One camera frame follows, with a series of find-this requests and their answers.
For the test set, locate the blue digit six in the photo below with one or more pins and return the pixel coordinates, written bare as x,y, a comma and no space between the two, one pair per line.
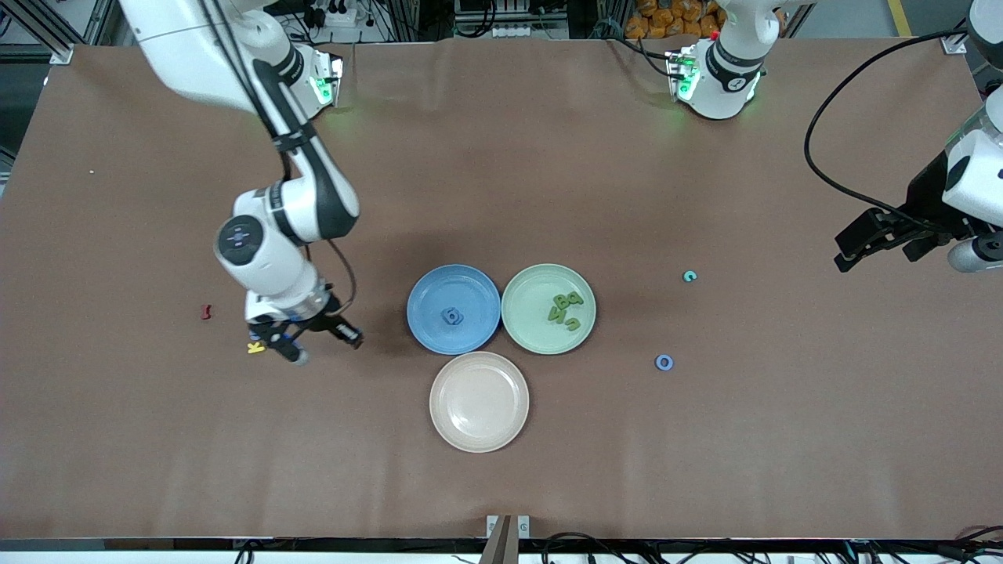
448,319

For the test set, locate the brown angled post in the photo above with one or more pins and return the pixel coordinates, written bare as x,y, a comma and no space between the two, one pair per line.
501,544

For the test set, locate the beige plate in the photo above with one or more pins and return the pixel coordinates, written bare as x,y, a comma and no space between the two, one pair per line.
479,402

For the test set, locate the grey metal bracket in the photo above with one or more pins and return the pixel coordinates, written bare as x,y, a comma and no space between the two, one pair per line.
523,526

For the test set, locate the blue plate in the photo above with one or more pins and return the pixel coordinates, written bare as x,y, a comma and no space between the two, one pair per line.
439,345

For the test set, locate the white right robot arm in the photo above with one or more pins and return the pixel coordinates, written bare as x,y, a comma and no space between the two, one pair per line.
258,251

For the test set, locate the small blue foam letter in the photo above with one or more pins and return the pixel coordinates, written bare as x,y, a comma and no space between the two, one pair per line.
458,312

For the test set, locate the green letter u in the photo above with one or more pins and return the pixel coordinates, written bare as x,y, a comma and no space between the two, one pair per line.
570,323

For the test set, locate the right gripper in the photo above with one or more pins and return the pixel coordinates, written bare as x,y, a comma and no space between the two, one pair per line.
327,308

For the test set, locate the metal corner bracket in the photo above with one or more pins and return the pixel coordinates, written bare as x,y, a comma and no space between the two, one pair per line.
954,44
61,54

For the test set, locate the pile of orange fruit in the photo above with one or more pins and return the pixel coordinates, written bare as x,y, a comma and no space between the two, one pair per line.
666,19

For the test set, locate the blue letter O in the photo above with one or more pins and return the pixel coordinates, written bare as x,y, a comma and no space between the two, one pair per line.
657,363

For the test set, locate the light green plate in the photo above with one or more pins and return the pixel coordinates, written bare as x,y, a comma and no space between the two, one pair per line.
533,298

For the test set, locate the white power strip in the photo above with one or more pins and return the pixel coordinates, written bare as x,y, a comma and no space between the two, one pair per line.
517,31

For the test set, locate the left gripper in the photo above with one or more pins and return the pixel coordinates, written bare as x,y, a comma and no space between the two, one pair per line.
927,197

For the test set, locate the green letter N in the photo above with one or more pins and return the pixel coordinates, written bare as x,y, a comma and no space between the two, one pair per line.
555,315

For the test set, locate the power strip with plugs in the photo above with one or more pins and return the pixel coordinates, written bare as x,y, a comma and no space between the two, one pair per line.
337,12

